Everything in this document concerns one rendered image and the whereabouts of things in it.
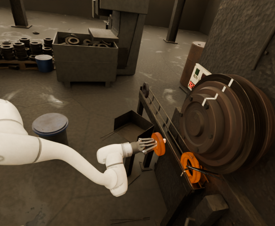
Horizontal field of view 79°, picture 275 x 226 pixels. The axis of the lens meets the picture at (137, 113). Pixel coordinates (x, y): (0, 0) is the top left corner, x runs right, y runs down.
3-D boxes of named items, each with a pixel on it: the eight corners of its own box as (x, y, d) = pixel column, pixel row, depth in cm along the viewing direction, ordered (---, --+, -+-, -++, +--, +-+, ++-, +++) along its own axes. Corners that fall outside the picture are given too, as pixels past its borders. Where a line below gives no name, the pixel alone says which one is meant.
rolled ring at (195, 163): (199, 176, 90) (205, 176, 91) (186, 146, 102) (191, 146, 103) (187, 188, 104) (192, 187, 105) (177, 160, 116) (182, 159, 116)
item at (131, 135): (123, 160, 191) (131, 109, 149) (140, 175, 179) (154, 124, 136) (110, 170, 178) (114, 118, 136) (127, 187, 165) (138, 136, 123)
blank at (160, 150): (154, 129, 118) (149, 131, 117) (164, 134, 103) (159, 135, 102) (156, 150, 120) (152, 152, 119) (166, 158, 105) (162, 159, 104)
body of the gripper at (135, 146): (129, 147, 111) (142, 144, 113) (132, 157, 105) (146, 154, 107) (129, 140, 107) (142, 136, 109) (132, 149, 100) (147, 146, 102)
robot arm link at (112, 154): (119, 145, 111) (124, 165, 106) (96, 150, 108) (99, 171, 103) (120, 140, 102) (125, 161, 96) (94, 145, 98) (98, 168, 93)
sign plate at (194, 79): (189, 86, 124) (198, 63, 114) (208, 106, 104) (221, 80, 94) (186, 86, 124) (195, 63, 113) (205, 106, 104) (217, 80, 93)
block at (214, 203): (204, 212, 102) (221, 192, 87) (212, 227, 95) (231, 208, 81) (189, 215, 99) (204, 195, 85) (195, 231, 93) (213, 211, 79)
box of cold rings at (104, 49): (109, 69, 388) (110, 33, 341) (115, 87, 326) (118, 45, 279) (61, 68, 356) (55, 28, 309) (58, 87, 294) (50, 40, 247)
